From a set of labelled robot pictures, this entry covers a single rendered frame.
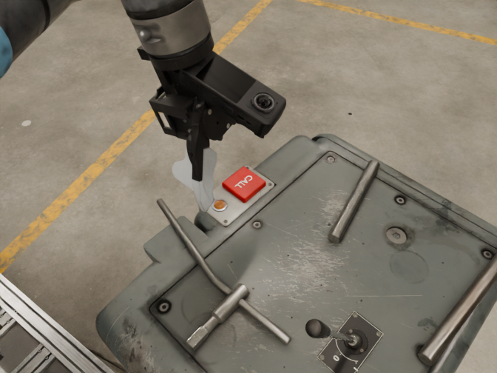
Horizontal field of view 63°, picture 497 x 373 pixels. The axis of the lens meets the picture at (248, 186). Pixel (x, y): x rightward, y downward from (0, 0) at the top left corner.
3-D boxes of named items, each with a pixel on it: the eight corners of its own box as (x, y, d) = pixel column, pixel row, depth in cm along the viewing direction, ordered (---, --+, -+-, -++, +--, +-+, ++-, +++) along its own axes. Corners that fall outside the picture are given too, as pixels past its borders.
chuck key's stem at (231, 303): (196, 354, 56) (250, 295, 61) (194, 348, 54) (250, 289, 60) (186, 344, 57) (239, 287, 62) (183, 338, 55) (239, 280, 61)
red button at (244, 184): (243, 172, 79) (243, 164, 77) (266, 188, 76) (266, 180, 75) (221, 189, 76) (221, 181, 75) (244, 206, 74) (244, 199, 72)
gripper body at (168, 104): (199, 103, 56) (166, 20, 47) (250, 114, 51) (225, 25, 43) (165, 139, 52) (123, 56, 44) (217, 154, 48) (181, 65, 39)
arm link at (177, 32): (214, -16, 40) (162, 26, 36) (226, 27, 43) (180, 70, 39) (160, -17, 43) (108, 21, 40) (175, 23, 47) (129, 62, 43)
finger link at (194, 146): (206, 174, 52) (213, 106, 49) (217, 177, 51) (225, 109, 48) (181, 180, 48) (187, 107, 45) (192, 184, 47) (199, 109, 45)
